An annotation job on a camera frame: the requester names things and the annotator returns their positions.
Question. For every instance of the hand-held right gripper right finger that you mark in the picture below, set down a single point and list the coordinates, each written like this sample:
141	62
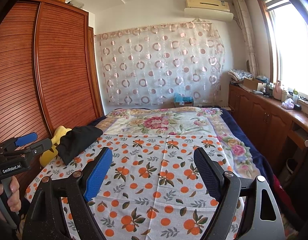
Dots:
209	177

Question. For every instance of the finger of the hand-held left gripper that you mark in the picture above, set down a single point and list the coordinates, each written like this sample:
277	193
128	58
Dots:
41	145
26	138

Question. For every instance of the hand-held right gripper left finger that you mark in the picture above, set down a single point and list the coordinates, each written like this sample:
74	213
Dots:
98	175

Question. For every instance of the black printed t-shirt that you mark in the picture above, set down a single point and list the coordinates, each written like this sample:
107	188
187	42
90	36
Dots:
76	140

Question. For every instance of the person's left hand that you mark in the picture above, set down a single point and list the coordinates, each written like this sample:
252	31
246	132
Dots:
13	202

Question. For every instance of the yellow cloth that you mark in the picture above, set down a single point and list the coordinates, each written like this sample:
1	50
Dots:
47	155

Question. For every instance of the red cloth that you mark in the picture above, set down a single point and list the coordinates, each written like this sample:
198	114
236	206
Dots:
284	195

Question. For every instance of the wooden slatted wardrobe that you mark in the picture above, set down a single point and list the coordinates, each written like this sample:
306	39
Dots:
61	67

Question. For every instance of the wooden counter cabinet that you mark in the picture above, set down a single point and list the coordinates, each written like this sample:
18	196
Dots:
259	115

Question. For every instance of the waste bin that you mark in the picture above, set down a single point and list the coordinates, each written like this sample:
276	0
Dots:
289	168

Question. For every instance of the teal box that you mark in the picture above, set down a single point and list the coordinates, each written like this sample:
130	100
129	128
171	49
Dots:
182	100

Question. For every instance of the cardboard box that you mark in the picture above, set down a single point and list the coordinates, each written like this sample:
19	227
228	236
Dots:
251	83

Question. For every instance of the folded patterned cloth stack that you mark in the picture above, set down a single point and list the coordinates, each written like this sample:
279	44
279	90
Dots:
239	75

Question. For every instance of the tissue box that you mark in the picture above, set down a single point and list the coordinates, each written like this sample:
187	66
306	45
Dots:
288	104

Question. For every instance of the clear bottle green cap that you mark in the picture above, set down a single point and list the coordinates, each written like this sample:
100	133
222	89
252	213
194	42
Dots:
295	94

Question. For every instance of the circle patterned sheer curtain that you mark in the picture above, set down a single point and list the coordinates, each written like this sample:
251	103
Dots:
159	65

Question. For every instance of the grey box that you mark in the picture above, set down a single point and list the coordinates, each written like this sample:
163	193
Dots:
76	3

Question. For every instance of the beige window curtain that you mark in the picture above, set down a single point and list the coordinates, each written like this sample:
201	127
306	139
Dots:
246	35

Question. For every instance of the wooden framed window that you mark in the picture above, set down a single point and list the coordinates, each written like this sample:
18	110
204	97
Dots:
291	50

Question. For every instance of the white air conditioner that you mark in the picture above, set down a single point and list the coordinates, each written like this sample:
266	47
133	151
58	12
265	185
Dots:
209	7

